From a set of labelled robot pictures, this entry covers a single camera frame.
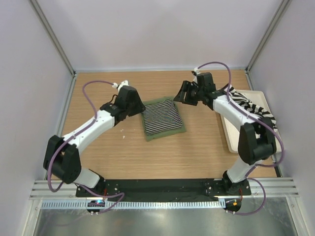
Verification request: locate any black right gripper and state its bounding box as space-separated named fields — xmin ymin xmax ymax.
xmin=173 ymin=81 xmax=204 ymax=107

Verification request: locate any thin-striped black white tank top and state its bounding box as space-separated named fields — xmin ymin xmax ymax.
xmin=142 ymin=98 xmax=184 ymax=136

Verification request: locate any green tank top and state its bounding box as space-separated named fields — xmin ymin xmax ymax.
xmin=141 ymin=96 xmax=186 ymax=142

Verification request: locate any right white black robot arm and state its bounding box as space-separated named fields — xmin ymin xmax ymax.
xmin=174 ymin=72 xmax=277 ymax=195

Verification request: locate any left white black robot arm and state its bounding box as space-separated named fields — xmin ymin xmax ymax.
xmin=43 ymin=85 xmax=145 ymax=197

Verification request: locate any wide-striped black white tank top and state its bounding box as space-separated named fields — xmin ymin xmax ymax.
xmin=229 ymin=86 xmax=278 ymax=132

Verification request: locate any white plastic tray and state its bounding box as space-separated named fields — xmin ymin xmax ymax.
xmin=219 ymin=90 xmax=285 ymax=153

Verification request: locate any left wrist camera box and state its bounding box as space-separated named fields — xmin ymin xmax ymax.
xmin=119 ymin=80 xmax=129 ymax=87

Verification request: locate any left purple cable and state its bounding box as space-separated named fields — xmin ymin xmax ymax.
xmin=48 ymin=81 xmax=126 ymax=226

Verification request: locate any purple cable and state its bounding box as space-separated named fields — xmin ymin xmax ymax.
xmin=193 ymin=61 xmax=285 ymax=216
xmin=48 ymin=81 xmax=126 ymax=226

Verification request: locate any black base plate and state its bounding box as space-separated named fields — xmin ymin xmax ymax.
xmin=91 ymin=178 xmax=251 ymax=197

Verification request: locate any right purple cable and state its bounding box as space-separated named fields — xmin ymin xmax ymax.
xmin=193 ymin=61 xmax=285 ymax=216

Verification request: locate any aluminium frame rail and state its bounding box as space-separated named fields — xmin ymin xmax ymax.
xmin=29 ymin=177 xmax=300 ymax=201

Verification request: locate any slotted cable duct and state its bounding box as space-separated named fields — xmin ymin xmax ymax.
xmin=41 ymin=200 xmax=225 ymax=210

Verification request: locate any right aluminium corner post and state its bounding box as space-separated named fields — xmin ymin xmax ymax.
xmin=245 ymin=0 xmax=293 ymax=73

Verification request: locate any aluminium corner post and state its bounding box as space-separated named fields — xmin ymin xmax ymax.
xmin=29 ymin=0 xmax=76 ymax=77
xmin=245 ymin=0 xmax=293 ymax=73

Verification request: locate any left aluminium corner post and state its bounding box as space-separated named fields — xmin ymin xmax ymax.
xmin=29 ymin=0 xmax=76 ymax=77

